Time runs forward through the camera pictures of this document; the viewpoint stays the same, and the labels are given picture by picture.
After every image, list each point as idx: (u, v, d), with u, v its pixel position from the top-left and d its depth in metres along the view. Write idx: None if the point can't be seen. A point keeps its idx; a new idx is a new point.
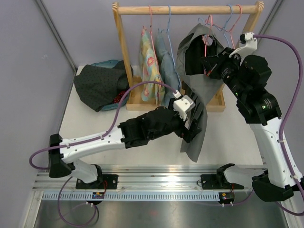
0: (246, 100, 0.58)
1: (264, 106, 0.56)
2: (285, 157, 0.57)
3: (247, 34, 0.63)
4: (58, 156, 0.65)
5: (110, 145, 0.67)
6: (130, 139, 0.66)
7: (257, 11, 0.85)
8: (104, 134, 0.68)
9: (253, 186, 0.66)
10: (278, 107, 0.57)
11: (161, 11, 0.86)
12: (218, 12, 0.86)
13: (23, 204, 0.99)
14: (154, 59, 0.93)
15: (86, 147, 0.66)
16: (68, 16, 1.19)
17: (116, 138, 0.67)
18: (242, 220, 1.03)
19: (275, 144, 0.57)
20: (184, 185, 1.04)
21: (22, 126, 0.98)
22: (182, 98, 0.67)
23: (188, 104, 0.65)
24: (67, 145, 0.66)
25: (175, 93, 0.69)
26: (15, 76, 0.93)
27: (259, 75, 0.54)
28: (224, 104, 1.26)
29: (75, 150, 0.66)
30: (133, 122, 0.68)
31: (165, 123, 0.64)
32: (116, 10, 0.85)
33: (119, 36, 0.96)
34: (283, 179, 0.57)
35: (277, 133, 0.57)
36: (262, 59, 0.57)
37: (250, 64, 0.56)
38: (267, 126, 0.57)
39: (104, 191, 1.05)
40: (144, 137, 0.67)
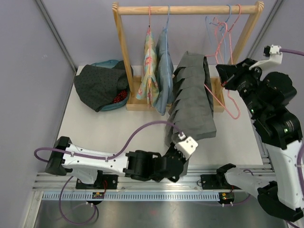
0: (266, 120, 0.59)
1: (286, 129, 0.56)
2: (299, 181, 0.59)
3: (273, 47, 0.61)
4: (59, 160, 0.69)
5: (110, 169, 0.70)
6: (135, 174, 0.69)
7: (256, 11, 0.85)
8: (109, 157, 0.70)
9: (261, 201, 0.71)
10: (299, 131, 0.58)
11: (161, 10, 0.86)
12: (218, 12, 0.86)
13: (23, 204, 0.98)
14: (151, 60, 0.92)
15: (87, 163, 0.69)
16: (68, 16, 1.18)
17: (118, 166, 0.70)
18: (242, 220, 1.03)
19: (292, 167, 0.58)
20: (184, 185, 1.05)
21: (22, 127, 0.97)
22: (187, 139, 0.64)
23: (194, 147, 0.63)
24: (73, 153, 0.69)
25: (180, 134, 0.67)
26: (15, 75, 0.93)
27: (282, 96, 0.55)
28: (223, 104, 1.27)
29: (77, 161, 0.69)
30: (145, 157, 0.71)
31: (171, 174, 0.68)
32: (116, 10, 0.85)
33: (119, 36, 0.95)
34: (294, 202, 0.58)
35: (296, 157, 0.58)
36: (287, 77, 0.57)
37: (272, 84, 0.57)
38: (287, 149, 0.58)
39: (104, 191, 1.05)
40: (146, 176, 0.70)
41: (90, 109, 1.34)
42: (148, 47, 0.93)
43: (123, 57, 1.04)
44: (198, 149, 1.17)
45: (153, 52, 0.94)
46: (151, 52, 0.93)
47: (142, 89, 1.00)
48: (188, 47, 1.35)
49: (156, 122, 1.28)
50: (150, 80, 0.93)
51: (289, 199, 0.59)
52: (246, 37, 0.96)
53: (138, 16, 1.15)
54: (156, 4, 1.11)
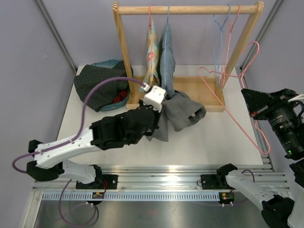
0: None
1: None
2: None
3: None
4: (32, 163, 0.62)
5: (82, 149, 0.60)
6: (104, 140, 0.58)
7: (257, 11, 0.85)
8: (74, 137, 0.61)
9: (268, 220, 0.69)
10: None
11: (161, 10, 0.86)
12: (218, 12, 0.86)
13: (23, 205, 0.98)
14: (153, 55, 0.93)
15: (56, 154, 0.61)
16: (68, 16, 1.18)
17: (86, 140, 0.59)
18: (242, 220, 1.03)
19: None
20: (184, 185, 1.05)
21: (21, 127, 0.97)
22: (153, 89, 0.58)
23: (161, 95, 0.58)
24: (40, 151, 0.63)
25: (144, 86, 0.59)
26: (15, 76, 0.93)
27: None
28: (224, 104, 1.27)
29: (47, 156, 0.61)
30: (109, 121, 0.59)
31: (146, 125, 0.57)
32: (116, 10, 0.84)
33: (119, 36, 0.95)
34: None
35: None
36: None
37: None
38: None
39: (104, 191, 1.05)
40: (119, 138, 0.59)
41: (90, 109, 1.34)
42: (151, 42, 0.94)
43: (123, 56, 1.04)
44: (198, 149, 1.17)
45: (155, 47, 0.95)
46: (152, 48, 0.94)
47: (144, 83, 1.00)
48: (188, 47, 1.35)
49: None
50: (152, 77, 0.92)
51: None
52: (246, 37, 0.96)
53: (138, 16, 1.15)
54: (156, 4, 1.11)
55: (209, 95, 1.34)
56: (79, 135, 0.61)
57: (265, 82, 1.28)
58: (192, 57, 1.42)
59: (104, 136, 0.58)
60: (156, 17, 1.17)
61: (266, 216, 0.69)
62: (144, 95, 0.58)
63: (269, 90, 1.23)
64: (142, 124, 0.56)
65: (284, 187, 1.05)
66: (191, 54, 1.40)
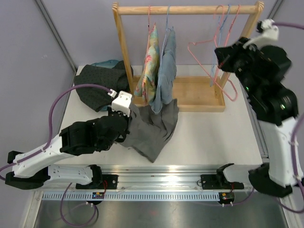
0: (261, 96, 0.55)
1: (282, 105, 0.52)
2: (292, 158, 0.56)
3: (266, 22, 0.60)
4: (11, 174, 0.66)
5: (53, 157, 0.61)
6: (76, 146, 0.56)
7: (256, 11, 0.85)
8: (45, 147, 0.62)
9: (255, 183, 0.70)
10: (296, 108, 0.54)
11: (161, 10, 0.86)
12: (218, 12, 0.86)
13: (23, 205, 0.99)
14: (151, 59, 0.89)
15: (30, 163, 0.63)
16: (68, 17, 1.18)
17: (55, 148, 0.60)
18: (242, 220, 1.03)
19: (285, 144, 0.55)
20: (184, 185, 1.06)
21: (21, 127, 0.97)
22: (119, 95, 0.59)
23: (128, 99, 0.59)
24: (17, 162, 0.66)
25: (110, 92, 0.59)
26: (15, 76, 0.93)
27: (280, 69, 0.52)
28: (223, 104, 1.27)
29: (23, 166, 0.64)
30: (80, 128, 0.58)
31: (118, 131, 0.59)
32: (116, 10, 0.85)
33: (119, 36, 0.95)
34: (286, 179, 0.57)
35: (289, 135, 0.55)
36: (277, 49, 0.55)
37: (267, 56, 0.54)
38: (281, 127, 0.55)
39: (104, 191, 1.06)
40: (90, 145, 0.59)
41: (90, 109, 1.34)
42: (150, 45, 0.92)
43: (123, 58, 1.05)
44: (198, 149, 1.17)
45: (153, 50, 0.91)
46: (150, 51, 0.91)
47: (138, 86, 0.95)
48: (187, 47, 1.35)
49: None
50: (146, 79, 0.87)
51: (280, 177, 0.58)
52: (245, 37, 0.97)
53: (138, 16, 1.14)
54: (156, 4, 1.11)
55: (209, 95, 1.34)
56: (50, 143, 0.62)
57: None
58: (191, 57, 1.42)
59: (73, 142, 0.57)
60: (156, 17, 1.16)
61: (254, 181, 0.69)
62: (111, 101, 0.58)
63: None
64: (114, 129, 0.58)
65: None
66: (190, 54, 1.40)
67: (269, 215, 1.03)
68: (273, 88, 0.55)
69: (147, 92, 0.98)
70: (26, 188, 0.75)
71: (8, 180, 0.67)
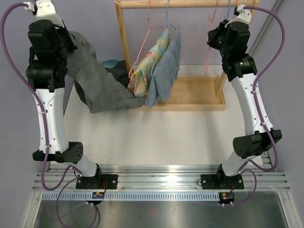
0: (228, 57, 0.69)
1: (241, 62, 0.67)
2: (257, 107, 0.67)
3: (239, 6, 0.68)
4: (57, 155, 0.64)
5: (56, 103, 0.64)
6: (53, 71, 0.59)
7: (254, 3, 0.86)
8: (42, 108, 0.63)
9: (238, 150, 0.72)
10: (254, 66, 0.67)
11: (162, 3, 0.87)
12: (219, 4, 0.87)
13: (23, 204, 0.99)
14: (150, 57, 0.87)
15: (53, 128, 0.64)
16: (68, 17, 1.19)
17: (47, 95, 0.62)
18: (242, 220, 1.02)
19: (249, 94, 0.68)
20: (184, 185, 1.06)
21: (23, 126, 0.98)
22: (38, 6, 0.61)
23: (50, 5, 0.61)
24: (45, 144, 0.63)
25: (28, 7, 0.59)
26: (15, 75, 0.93)
27: (239, 35, 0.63)
28: (224, 103, 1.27)
29: (54, 138, 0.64)
30: (36, 64, 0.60)
31: (52, 28, 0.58)
32: (118, 3, 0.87)
33: (121, 30, 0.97)
34: (253, 125, 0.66)
35: (251, 86, 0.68)
36: (246, 25, 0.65)
37: (233, 27, 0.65)
38: (243, 79, 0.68)
39: (104, 191, 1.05)
40: (56, 62, 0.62)
41: (90, 110, 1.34)
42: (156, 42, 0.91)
43: (124, 53, 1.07)
44: (198, 149, 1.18)
45: (156, 48, 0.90)
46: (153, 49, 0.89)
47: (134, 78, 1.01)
48: (187, 47, 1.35)
49: (156, 122, 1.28)
50: (137, 71, 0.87)
51: (249, 124, 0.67)
52: None
53: (138, 14, 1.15)
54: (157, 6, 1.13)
55: (210, 94, 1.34)
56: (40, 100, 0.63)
57: (263, 81, 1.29)
58: (191, 58, 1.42)
59: (48, 74, 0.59)
60: (155, 11, 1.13)
61: (238, 149, 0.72)
62: (37, 16, 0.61)
63: (270, 90, 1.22)
64: (48, 30, 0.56)
65: (284, 187, 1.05)
66: (190, 54, 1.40)
67: (270, 215, 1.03)
68: (241, 53, 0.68)
69: (138, 86, 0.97)
70: (78, 157, 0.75)
71: (62, 155, 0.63)
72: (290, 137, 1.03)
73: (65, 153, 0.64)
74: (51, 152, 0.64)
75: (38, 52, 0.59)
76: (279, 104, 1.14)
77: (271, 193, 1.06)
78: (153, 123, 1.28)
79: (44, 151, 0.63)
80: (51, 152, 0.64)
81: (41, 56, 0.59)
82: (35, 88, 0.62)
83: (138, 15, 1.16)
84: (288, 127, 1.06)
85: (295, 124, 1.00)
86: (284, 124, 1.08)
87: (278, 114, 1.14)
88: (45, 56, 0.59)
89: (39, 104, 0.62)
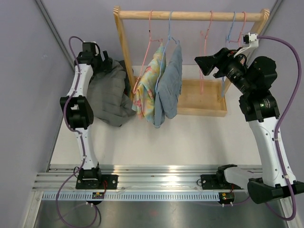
0: (248, 97, 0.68)
1: (262, 104, 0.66)
2: (279, 157, 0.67)
3: (251, 35, 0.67)
4: (79, 97, 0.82)
5: (88, 71, 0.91)
6: (90, 61, 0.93)
7: (262, 19, 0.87)
8: (79, 71, 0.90)
9: (254, 194, 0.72)
10: (276, 108, 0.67)
11: (163, 15, 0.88)
12: (223, 19, 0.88)
13: (23, 204, 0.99)
14: (150, 70, 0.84)
15: (82, 81, 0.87)
16: (68, 17, 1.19)
17: (84, 68, 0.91)
18: (242, 220, 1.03)
19: (270, 141, 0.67)
20: (184, 185, 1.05)
21: (23, 126, 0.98)
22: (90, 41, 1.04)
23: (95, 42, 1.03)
24: (73, 90, 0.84)
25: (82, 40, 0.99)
26: (15, 75, 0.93)
27: (264, 76, 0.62)
28: (226, 109, 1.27)
29: (81, 88, 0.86)
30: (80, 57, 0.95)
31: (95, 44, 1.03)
32: (117, 14, 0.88)
33: (121, 39, 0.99)
34: (274, 177, 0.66)
35: (273, 132, 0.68)
36: (270, 61, 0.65)
37: (258, 66, 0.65)
38: (264, 122, 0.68)
39: (104, 191, 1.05)
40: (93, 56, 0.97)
41: None
42: (155, 57, 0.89)
43: (124, 60, 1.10)
44: (197, 149, 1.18)
45: (155, 62, 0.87)
46: (152, 63, 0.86)
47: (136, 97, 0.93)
48: (187, 48, 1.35)
49: None
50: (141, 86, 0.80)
51: (270, 175, 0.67)
52: None
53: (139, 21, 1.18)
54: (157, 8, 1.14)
55: (211, 99, 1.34)
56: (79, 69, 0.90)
57: None
58: (192, 58, 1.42)
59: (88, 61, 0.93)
60: (155, 22, 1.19)
61: (253, 194, 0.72)
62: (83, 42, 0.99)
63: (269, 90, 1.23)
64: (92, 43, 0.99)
65: None
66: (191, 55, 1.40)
67: (270, 215, 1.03)
68: (261, 93, 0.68)
69: (145, 103, 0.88)
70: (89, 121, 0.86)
71: (84, 99, 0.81)
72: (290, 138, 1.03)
73: (86, 100, 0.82)
74: (76, 95, 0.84)
75: (84, 53, 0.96)
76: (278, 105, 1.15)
77: None
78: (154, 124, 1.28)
79: (71, 95, 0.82)
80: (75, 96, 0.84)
81: (85, 54, 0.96)
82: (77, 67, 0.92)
83: (138, 23, 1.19)
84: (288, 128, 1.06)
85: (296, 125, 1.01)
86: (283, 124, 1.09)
87: None
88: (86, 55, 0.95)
89: (78, 69, 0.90)
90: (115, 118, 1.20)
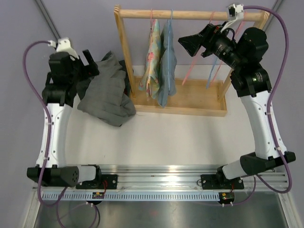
0: (239, 71, 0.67)
1: (254, 79, 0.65)
2: (271, 130, 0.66)
3: (237, 7, 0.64)
4: (53, 168, 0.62)
5: (63, 117, 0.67)
6: (65, 92, 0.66)
7: (262, 19, 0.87)
8: (49, 119, 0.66)
9: (248, 168, 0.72)
10: (268, 81, 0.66)
11: (164, 14, 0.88)
12: (223, 19, 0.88)
13: (22, 204, 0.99)
14: (153, 56, 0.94)
15: (55, 140, 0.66)
16: (68, 16, 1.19)
17: (57, 109, 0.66)
18: (242, 220, 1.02)
19: (262, 115, 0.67)
20: (184, 185, 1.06)
21: (23, 125, 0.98)
22: (59, 41, 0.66)
23: (67, 42, 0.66)
24: (44, 157, 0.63)
25: (49, 44, 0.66)
26: (15, 75, 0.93)
27: (255, 48, 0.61)
28: (226, 109, 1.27)
29: (53, 151, 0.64)
30: (51, 85, 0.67)
31: (67, 55, 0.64)
32: (117, 13, 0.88)
33: (121, 38, 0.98)
34: (267, 150, 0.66)
35: (265, 106, 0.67)
36: (261, 32, 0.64)
37: (249, 37, 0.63)
38: (256, 98, 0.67)
39: (103, 191, 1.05)
40: (69, 85, 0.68)
41: None
42: (152, 41, 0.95)
43: (124, 59, 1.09)
44: (197, 149, 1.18)
45: (155, 46, 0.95)
46: (153, 48, 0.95)
47: (143, 83, 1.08)
48: None
49: (156, 121, 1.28)
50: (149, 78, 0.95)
51: (262, 148, 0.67)
52: None
53: (139, 20, 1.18)
54: (157, 8, 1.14)
55: (212, 99, 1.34)
56: (49, 111, 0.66)
57: None
58: (192, 58, 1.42)
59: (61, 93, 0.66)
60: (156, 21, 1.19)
61: (246, 166, 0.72)
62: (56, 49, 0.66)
63: None
64: (67, 58, 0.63)
65: (284, 187, 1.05)
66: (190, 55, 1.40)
67: (270, 215, 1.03)
68: (252, 66, 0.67)
69: (152, 88, 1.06)
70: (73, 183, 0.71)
71: (60, 170, 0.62)
72: (290, 137, 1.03)
73: (62, 169, 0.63)
74: (48, 166, 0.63)
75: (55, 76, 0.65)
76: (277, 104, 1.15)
77: (271, 193, 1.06)
78: (154, 123, 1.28)
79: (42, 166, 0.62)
80: (47, 166, 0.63)
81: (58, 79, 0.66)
82: (47, 103, 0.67)
83: (139, 22, 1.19)
84: (288, 127, 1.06)
85: (295, 124, 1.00)
86: (283, 124, 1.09)
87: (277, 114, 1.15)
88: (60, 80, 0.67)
89: (47, 116, 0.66)
90: (117, 118, 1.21)
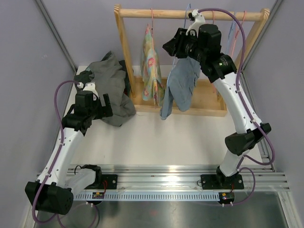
0: (206, 61, 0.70)
1: (220, 63, 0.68)
2: (243, 105, 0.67)
3: (194, 11, 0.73)
4: (51, 186, 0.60)
5: (74, 141, 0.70)
6: (80, 121, 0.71)
7: (261, 19, 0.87)
8: (61, 140, 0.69)
9: (232, 147, 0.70)
10: (232, 64, 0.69)
11: (164, 14, 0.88)
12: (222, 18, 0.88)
13: (22, 204, 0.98)
14: (154, 60, 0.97)
15: (61, 159, 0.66)
16: (68, 16, 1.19)
17: (71, 134, 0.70)
18: (242, 220, 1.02)
19: (233, 94, 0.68)
20: (184, 185, 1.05)
21: (23, 125, 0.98)
22: (88, 83, 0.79)
23: (93, 84, 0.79)
24: (46, 173, 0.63)
25: (79, 84, 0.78)
26: (15, 74, 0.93)
27: (211, 36, 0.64)
28: (226, 109, 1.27)
29: (57, 170, 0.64)
30: (71, 114, 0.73)
31: (91, 93, 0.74)
32: (117, 12, 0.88)
33: (121, 37, 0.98)
34: (244, 124, 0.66)
35: (234, 86, 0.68)
36: (213, 24, 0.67)
37: (204, 29, 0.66)
38: (225, 80, 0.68)
39: (103, 191, 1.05)
40: (86, 115, 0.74)
41: None
42: (149, 47, 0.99)
43: (124, 59, 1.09)
44: (197, 149, 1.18)
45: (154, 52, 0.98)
46: (152, 53, 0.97)
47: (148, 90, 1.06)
48: None
49: (156, 121, 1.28)
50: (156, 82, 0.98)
51: (240, 124, 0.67)
52: (250, 44, 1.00)
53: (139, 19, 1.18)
54: (158, 7, 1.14)
55: (212, 99, 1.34)
56: (63, 135, 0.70)
57: (263, 82, 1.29)
58: None
59: (77, 122, 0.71)
60: (156, 21, 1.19)
61: (232, 146, 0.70)
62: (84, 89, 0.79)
63: (269, 90, 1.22)
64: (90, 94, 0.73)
65: (284, 187, 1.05)
66: None
67: (269, 214, 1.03)
68: (216, 53, 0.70)
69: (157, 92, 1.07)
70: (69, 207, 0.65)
71: (56, 190, 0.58)
72: (291, 137, 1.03)
73: (59, 188, 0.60)
74: (47, 183, 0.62)
75: (77, 107, 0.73)
76: (277, 104, 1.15)
77: (271, 193, 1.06)
78: (154, 123, 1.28)
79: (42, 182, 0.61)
80: (47, 183, 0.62)
81: (78, 109, 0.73)
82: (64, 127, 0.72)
83: (139, 21, 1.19)
84: (288, 127, 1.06)
85: (296, 124, 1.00)
86: (284, 124, 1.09)
87: (278, 114, 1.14)
88: (80, 110, 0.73)
89: (61, 137, 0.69)
90: (117, 118, 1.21)
